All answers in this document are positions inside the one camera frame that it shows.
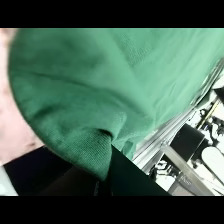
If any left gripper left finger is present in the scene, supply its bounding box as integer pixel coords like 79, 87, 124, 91
38, 165, 101, 197

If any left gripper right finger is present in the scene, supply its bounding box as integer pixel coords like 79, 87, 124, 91
105, 144, 170, 197

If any green T-shirt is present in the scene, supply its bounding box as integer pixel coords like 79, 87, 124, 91
7, 27, 224, 181

